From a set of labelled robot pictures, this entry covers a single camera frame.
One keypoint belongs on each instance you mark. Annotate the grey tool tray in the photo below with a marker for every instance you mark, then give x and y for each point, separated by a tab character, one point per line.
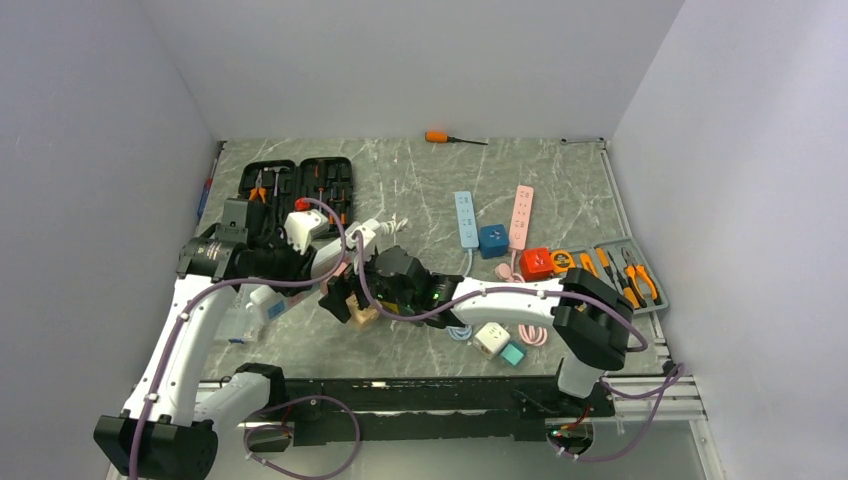
610	266

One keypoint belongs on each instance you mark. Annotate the orange utility knife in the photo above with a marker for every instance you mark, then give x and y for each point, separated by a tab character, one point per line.
587	263

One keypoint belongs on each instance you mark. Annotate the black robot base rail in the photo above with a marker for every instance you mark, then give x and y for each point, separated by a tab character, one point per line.
521	408

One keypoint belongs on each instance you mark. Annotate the orange tape measure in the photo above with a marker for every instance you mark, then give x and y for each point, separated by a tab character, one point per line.
562	261

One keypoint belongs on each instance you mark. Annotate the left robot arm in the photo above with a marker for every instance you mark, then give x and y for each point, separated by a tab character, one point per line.
162	431

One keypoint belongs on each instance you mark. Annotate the beige cube socket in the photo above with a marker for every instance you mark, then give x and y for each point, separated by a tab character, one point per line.
360	318

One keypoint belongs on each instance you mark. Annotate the orange handled screwdriver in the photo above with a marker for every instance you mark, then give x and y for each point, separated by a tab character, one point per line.
438	137

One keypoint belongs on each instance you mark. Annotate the black tool case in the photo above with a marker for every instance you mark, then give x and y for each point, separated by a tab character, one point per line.
287	181

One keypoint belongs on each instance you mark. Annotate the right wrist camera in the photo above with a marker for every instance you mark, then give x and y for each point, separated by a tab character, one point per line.
362	236

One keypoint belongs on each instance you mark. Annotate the blue pen at wall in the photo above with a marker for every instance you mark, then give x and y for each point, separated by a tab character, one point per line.
206	188

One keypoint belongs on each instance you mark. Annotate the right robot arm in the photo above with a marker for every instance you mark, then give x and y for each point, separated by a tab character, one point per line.
592	319

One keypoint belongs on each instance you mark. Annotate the white long power strip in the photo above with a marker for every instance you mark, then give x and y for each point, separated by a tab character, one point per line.
267	304

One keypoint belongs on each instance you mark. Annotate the clear plastic screw box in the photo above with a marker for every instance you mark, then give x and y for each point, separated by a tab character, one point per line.
237	325

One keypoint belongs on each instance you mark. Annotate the pink power strip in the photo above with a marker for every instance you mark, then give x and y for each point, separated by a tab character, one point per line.
520	219

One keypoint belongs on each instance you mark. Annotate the red cube socket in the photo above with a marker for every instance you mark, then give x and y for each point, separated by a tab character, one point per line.
536	265

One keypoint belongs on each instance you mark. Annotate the orange pliers in case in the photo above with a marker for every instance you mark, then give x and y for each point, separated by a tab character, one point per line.
259	192

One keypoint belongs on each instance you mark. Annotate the pink cube socket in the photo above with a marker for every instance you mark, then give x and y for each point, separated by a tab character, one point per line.
338	283

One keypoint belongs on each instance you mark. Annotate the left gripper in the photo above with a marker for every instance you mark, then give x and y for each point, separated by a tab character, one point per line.
300	266

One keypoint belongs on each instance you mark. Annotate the white cube socket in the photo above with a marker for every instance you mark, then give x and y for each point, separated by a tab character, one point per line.
490	339

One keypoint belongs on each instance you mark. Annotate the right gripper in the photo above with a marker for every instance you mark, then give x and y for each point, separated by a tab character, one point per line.
341	288

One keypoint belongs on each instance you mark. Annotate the orange pliers in tray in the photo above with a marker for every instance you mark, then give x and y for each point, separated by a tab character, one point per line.
639	280

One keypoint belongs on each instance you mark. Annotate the blue cube socket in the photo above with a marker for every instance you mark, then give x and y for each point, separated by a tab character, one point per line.
493	241

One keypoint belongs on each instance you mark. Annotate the teal plug adapter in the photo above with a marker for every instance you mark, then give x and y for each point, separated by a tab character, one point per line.
513	353

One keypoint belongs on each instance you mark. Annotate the light blue power strip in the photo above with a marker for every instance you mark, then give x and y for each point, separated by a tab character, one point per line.
466	218

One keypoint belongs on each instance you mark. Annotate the small black orange screwdriver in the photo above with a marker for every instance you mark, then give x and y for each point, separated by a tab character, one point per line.
339	202

